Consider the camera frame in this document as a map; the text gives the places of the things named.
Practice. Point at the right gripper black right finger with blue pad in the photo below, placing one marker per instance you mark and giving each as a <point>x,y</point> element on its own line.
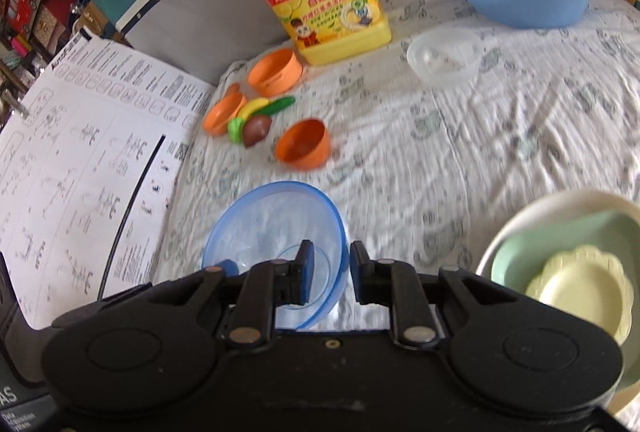
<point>396,286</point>

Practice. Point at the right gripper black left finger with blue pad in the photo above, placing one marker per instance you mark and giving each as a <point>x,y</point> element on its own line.
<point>267,286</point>

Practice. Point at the blue translucent small bowl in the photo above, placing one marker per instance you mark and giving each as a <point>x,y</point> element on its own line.
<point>270,222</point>

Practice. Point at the green square plastic plate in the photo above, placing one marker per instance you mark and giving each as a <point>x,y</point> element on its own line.
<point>587,266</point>

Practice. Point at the clear plastic small bowl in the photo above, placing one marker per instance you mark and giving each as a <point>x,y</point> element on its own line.
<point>444,57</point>

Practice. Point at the white cat print cloth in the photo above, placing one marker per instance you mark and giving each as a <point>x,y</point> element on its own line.
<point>430,175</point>

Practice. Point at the orange toy bowl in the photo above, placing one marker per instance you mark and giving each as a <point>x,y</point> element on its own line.
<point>305,146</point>

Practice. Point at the light green toy piece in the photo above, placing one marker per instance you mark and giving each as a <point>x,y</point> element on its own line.
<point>235,129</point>

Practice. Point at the yellow toy banana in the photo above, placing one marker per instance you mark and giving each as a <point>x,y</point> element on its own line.
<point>251,107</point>

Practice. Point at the green toy cucumber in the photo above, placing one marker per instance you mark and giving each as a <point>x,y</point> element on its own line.
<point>276,106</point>

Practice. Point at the orange toy lid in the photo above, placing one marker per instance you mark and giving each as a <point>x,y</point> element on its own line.
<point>221,113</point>

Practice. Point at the yellow scalloped small plate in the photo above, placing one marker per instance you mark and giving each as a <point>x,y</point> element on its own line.
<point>589,284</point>

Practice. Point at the cream round large plate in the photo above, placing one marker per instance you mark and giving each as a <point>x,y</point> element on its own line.
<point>515,216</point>

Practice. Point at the orange toy pot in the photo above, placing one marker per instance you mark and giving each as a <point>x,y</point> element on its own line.
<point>276,73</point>

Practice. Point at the white instruction sheet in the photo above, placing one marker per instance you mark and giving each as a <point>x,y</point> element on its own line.
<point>88,173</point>

